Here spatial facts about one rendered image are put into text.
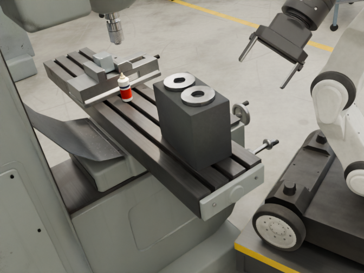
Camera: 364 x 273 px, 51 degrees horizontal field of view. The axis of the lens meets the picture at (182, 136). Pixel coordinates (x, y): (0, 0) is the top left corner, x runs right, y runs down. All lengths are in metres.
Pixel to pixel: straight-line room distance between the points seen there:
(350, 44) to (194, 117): 0.55
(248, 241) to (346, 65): 0.77
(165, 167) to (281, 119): 1.96
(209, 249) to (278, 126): 1.34
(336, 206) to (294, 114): 1.59
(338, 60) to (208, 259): 1.02
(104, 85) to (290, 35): 0.82
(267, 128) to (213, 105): 1.91
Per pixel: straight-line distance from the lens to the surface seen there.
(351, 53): 1.27
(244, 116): 1.80
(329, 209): 1.52
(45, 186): 1.19
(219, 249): 1.83
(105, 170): 1.31
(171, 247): 1.74
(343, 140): 1.43
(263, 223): 1.54
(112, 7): 1.20
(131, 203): 1.44
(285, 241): 1.56
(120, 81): 1.39
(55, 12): 1.08
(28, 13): 1.06
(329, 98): 1.30
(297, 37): 0.84
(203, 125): 0.98
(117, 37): 1.28
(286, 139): 2.76
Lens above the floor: 1.66
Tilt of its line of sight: 36 degrees down
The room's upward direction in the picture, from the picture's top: 8 degrees counter-clockwise
